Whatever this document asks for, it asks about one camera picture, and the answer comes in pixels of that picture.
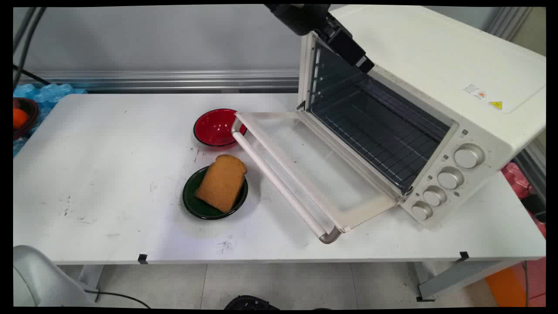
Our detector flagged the largest silver oven knob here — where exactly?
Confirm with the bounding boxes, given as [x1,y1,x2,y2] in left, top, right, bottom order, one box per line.
[453,143,485,169]

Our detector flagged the metal wire oven rack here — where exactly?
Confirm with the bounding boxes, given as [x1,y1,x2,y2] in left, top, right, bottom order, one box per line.
[312,78,449,192]

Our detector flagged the dark green plate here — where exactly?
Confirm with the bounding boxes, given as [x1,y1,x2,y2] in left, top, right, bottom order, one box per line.
[182,165,249,220]

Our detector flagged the red plastic bag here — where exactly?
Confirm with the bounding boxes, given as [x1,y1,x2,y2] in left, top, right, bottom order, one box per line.
[501,162,546,238]

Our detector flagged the thin black floor cable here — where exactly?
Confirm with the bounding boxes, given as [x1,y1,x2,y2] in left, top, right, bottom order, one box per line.
[85,289,151,309]

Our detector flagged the cream toaster oven body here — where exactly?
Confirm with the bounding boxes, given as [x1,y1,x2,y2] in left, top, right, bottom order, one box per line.
[298,4,546,227]

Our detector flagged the oven warning sticker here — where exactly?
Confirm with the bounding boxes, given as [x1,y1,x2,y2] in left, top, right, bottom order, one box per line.
[463,83,504,112]

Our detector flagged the aluminium wall rail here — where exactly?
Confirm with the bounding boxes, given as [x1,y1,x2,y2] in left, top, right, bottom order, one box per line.
[17,70,301,93]

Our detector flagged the orange box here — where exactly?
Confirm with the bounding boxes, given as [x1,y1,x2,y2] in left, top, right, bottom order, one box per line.
[485,261,546,308]

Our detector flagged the grey plastic chair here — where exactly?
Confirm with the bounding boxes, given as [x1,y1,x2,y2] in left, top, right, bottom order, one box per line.
[13,245,99,308]

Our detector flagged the orange fruit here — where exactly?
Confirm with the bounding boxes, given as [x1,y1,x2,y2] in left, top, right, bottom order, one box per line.
[13,108,29,130]

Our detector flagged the brown bread slice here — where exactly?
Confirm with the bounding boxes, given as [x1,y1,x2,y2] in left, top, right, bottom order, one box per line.
[194,154,248,213]

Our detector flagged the red bowl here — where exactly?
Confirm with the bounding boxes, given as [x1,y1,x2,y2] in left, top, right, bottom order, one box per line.
[193,108,248,148]

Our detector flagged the black object on floor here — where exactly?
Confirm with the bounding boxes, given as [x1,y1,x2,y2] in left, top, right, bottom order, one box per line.
[225,295,279,310]

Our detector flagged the grey metal table leg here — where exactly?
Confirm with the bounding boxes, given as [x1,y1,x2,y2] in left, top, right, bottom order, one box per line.
[414,259,524,302]

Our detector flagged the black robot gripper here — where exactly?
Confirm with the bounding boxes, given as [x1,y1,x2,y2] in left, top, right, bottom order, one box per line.
[264,4,374,73]

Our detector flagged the dark brown bowl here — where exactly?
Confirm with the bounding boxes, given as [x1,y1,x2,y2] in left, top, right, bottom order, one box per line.
[13,97,40,140]

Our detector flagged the grey hanging cable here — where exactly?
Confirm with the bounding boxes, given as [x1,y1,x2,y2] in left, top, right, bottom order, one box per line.
[13,7,47,88]

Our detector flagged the smallest silver oven knob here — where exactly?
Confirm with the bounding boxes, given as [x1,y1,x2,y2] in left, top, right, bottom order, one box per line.
[411,201,433,222]

